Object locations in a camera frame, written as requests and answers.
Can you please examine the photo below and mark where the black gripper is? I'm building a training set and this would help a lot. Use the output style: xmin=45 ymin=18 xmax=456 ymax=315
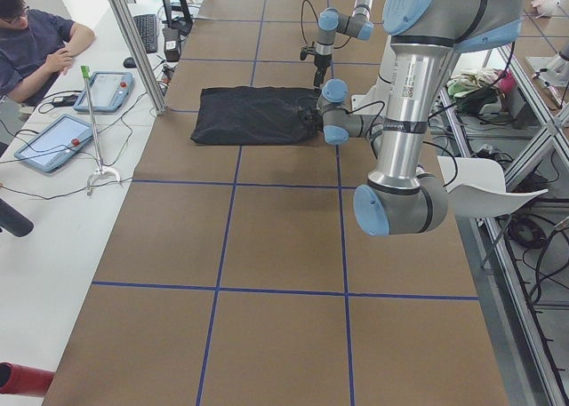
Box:
xmin=314 ymin=54 xmax=332 ymax=84
xmin=297 ymin=107 xmax=321 ymax=129

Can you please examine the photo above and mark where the black printed t-shirt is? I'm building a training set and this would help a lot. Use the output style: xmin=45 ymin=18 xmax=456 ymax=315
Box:
xmin=190 ymin=86 xmax=323 ymax=146

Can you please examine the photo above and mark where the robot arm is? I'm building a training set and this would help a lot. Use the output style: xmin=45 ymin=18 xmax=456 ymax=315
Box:
xmin=302 ymin=0 xmax=524 ymax=236
xmin=311 ymin=0 xmax=373 ymax=89

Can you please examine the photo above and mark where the blue tape line lengthwise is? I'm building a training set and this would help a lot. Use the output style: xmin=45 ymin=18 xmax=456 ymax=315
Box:
xmin=326 ymin=0 xmax=357 ymax=406
xmin=195 ymin=0 xmax=268 ymax=406

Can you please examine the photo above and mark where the pile of coloured cloths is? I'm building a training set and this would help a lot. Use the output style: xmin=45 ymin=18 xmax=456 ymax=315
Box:
xmin=446 ymin=68 xmax=516 ymax=115

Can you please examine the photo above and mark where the brown table mat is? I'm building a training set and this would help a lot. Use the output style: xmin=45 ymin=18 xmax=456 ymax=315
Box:
xmin=44 ymin=0 xmax=508 ymax=405

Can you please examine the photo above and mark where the black keyboard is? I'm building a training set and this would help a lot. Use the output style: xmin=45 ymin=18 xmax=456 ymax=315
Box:
xmin=132 ymin=13 xmax=158 ymax=53

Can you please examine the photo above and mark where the white plastic chair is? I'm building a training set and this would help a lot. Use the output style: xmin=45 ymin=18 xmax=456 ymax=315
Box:
xmin=437 ymin=155 xmax=548 ymax=219

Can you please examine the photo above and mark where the blue tape line crosswise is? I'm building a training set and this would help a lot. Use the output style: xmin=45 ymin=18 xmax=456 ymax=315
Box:
xmin=91 ymin=281 xmax=479 ymax=301
xmin=132 ymin=179 xmax=356 ymax=191

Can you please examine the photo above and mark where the black computer mouse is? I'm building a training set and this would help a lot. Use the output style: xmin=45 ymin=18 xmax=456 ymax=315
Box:
xmin=123 ymin=57 xmax=137 ymax=68

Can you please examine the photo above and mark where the teach pendant far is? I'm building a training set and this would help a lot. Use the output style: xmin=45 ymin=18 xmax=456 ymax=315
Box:
xmin=89 ymin=71 xmax=134 ymax=113

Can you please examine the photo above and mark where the teach pendant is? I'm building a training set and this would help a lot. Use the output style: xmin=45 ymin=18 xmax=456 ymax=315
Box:
xmin=89 ymin=71 xmax=134 ymax=113
xmin=14 ymin=115 xmax=92 ymax=173

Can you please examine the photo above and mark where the metal pole with green top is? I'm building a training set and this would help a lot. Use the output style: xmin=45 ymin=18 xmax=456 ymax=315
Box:
xmin=81 ymin=65 xmax=122 ymax=196

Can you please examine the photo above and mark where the teach pendant near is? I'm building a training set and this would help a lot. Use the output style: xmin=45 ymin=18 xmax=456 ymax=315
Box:
xmin=14 ymin=115 xmax=92 ymax=173

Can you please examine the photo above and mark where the seated person in navy shirt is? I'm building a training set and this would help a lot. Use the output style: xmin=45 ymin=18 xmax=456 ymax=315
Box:
xmin=1 ymin=0 xmax=95 ymax=106

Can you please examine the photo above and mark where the black cylinder at edge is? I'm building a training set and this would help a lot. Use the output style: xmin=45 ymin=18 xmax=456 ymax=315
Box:
xmin=0 ymin=200 xmax=34 ymax=237

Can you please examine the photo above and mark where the red cylinder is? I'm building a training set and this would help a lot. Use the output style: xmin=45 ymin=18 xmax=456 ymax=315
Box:
xmin=1 ymin=362 xmax=54 ymax=397

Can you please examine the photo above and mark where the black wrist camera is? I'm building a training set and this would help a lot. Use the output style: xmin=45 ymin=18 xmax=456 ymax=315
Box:
xmin=300 ymin=45 xmax=317 ymax=61

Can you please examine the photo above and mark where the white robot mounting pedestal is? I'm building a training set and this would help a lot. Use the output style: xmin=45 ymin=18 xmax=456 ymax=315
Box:
xmin=351 ymin=37 xmax=396 ymax=115

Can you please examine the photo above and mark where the aluminium frame post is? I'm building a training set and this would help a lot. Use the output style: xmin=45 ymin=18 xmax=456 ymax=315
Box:
xmin=108 ymin=0 xmax=166 ymax=115

